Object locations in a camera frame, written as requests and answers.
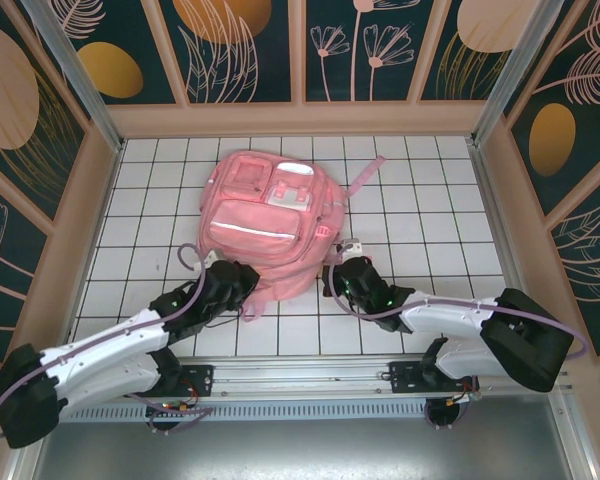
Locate pink backpack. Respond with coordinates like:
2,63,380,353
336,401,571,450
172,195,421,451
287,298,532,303
199,152,389,321

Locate small green circuit board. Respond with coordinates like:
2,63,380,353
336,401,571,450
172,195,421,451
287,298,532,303
147,401,191,416

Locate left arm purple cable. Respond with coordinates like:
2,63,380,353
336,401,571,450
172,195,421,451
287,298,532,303
0,242,216,441

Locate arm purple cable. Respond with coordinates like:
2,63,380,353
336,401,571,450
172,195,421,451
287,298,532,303
321,247,590,431
0,242,216,441

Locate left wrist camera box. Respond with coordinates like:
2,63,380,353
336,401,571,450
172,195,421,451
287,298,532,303
199,248,227,272

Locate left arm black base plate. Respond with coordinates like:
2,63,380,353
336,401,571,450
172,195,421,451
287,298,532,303
169,364,215,399

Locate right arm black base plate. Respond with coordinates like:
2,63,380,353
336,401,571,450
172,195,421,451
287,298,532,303
389,360,481,394

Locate aluminium mounting rail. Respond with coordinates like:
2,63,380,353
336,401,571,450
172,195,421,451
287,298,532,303
27,353,579,401

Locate slotted grey cable duct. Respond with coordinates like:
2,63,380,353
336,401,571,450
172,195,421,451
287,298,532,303
59,402,431,422

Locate aluminium side rail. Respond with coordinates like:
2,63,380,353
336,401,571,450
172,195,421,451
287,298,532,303
467,139,549,354

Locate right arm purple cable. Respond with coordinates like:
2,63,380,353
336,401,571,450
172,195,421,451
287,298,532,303
321,247,590,431

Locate aluminium frame post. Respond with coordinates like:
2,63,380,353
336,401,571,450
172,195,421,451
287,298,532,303
471,0,564,142
19,0,127,152

